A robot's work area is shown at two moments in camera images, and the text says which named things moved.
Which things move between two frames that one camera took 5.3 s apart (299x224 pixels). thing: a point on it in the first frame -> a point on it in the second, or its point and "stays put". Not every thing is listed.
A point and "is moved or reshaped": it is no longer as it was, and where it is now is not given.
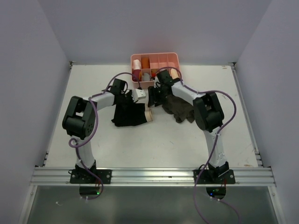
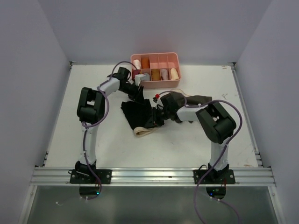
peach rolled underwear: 174,73 stays put
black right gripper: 153,97 -> 154,120
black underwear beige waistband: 129,114 is moved or reshaped
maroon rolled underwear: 137,73 stays put
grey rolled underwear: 145,77 stays put
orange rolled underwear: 145,62 stays put
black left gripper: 130,94 -> 137,95
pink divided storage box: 145,66 stays put
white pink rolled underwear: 136,64 stays put
